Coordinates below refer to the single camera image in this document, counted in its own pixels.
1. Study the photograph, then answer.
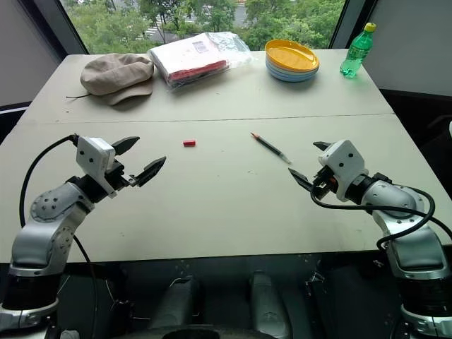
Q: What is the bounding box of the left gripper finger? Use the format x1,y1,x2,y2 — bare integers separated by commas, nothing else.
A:
112,136,141,155
135,156,167,188

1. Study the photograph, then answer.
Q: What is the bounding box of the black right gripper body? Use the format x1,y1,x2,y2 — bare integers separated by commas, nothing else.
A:
309,165,340,204

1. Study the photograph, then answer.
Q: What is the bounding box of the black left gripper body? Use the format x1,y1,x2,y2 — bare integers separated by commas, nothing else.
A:
105,159,139,194

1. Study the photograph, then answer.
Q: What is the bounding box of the black pen with red tip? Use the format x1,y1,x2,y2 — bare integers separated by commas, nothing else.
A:
250,131,292,165

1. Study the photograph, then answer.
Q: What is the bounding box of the green plastic bottle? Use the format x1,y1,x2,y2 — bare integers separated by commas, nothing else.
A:
339,22,376,80

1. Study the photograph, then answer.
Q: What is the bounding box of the beige newsboy hat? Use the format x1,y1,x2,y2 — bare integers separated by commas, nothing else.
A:
65,53,155,107

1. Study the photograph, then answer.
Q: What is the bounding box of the pale peach plate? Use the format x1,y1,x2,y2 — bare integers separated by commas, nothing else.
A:
265,62,321,78

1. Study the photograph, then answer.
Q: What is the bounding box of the light blue plate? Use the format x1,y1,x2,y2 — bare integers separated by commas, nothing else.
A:
265,58,321,75

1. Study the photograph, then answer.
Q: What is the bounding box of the clear bag of folded cloths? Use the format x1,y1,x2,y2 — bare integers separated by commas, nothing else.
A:
146,31,254,93

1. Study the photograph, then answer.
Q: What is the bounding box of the dark rounded robot leg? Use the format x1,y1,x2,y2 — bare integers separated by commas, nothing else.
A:
248,270,295,339
151,275,201,335

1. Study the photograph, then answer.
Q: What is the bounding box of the dark rounded robot waist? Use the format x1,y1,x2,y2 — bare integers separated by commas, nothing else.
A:
116,323,280,339

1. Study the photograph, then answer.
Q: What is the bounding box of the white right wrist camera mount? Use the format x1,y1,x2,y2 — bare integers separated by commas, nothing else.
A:
319,138,368,203

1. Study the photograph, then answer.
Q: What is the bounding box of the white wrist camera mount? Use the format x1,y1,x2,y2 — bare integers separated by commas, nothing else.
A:
319,138,368,203
76,136,117,198

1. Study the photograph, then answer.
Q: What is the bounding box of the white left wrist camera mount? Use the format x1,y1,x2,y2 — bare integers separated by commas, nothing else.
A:
76,136,117,198

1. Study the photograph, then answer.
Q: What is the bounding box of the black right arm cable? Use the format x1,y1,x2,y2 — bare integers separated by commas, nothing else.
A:
309,184,452,252

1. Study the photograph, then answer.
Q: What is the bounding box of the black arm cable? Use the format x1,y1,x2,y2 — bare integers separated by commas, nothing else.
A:
19,133,81,227
309,184,452,252

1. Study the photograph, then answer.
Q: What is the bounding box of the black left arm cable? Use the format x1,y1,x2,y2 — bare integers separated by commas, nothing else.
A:
19,133,81,227

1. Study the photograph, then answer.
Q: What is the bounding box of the thin black cable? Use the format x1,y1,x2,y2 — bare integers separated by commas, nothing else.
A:
71,233,100,339

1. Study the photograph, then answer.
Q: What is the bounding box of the black window frame post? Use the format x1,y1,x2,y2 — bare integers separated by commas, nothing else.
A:
20,0,90,57
328,0,376,49

